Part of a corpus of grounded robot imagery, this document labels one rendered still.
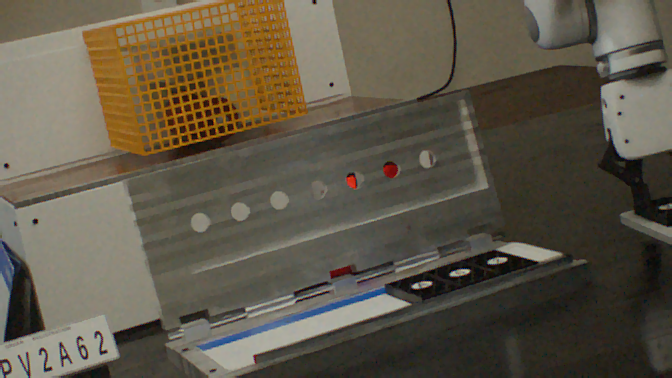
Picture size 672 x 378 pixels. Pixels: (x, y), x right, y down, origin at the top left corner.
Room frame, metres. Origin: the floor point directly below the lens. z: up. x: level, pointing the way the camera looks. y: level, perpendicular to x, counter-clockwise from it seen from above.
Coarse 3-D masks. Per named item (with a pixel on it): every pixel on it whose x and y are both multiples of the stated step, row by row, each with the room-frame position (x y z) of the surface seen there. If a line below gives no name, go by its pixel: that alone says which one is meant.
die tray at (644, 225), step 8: (624, 216) 1.60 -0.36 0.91; (632, 216) 1.59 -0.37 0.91; (632, 224) 1.57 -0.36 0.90; (640, 224) 1.55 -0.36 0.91; (648, 224) 1.54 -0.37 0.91; (656, 224) 1.53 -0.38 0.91; (648, 232) 1.52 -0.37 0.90; (656, 232) 1.50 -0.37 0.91; (664, 232) 1.48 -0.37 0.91; (664, 240) 1.48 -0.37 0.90
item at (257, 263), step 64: (384, 128) 1.54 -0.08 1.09; (448, 128) 1.57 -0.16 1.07; (128, 192) 1.42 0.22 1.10; (192, 192) 1.45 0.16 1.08; (256, 192) 1.48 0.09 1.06; (384, 192) 1.52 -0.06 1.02; (448, 192) 1.55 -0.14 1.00; (192, 256) 1.44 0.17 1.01; (256, 256) 1.45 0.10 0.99; (320, 256) 1.47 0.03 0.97; (384, 256) 1.49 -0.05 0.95
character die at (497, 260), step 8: (472, 256) 1.47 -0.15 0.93; (480, 256) 1.47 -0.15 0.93; (488, 256) 1.47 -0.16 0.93; (496, 256) 1.46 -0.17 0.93; (504, 256) 1.45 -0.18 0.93; (512, 256) 1.44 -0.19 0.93; (520, 256) 1.43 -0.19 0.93; (472, 264) 1.43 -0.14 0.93; (480, 264) 1.44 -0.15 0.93; (488, 264) 1.42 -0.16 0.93; (496, 264) 1.41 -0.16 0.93; (504, 264) 1.41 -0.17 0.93; (512, 264) 1.40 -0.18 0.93; (520, 264) 1.39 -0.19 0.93; (528, 264) 1.39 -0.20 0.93; (504, 272) 1.38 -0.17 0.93
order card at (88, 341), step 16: (80, 320) 1.44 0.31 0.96; (96, 320) 1.45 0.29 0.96; (32, 336) 1.42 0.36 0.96; (48, 336) 1.43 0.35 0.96; (64, 336) 1.43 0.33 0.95; (80, 336) 1.43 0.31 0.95; (96, 336) 1.44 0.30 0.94; (112, 336) 1.44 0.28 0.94; (0, 352) 1.41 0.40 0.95; (16, 352) 1.41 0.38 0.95; (32, 352) 1.41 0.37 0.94; (48, 352) 1.42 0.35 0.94; (64, 352) 1.42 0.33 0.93; (80, 352) 1.42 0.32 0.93; (96, 352) 1.43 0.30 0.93; (112, 352) 1.43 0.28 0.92; (0, 368) 1.40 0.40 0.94; (16, 368) 1.40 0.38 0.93; (32, 368) 1.40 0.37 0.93; (48, 368) 1.41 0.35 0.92; (64, 368) 1.41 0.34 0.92; (80, 368) 1.42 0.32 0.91
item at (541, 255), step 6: (510, 246) 1.48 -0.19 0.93; (516, 246) 1.48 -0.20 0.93; (522, 246) 1.47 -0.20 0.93; (528, 246) 1.46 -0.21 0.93; (510, 252) 1.45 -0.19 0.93; (516, 252) 1.45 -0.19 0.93; (522, 252) 1.45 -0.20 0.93; (528, 252) 1.44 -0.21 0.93; (534, 252) 1.44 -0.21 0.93; (540, 252) 1.43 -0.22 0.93; (546, 252) 1.42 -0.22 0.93; (552, 252) 1.41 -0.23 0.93; (528, 258) 1.41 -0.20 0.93; (534, 258) 1.40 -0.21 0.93; (540, 258) 1.40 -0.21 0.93; (546, 258) 1.39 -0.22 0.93; (552, 258) 1.40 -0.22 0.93
